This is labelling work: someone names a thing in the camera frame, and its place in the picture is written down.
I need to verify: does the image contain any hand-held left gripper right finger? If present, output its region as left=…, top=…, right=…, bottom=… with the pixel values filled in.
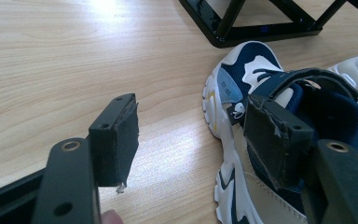
left=242, top=94, right=315, bottom=191

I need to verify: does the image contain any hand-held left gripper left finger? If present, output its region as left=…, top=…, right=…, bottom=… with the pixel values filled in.
left=88, top=92, right=140, bottom=194

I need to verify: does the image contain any navy and white child sneaker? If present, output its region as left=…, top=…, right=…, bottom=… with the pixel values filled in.
left=327, top=50, right=358, bottom=117
left=201, top=40, right=358, bottom=224

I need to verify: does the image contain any red and black shoe rack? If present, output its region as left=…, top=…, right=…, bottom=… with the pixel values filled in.
left=178, top=0, right=358, bottom=49

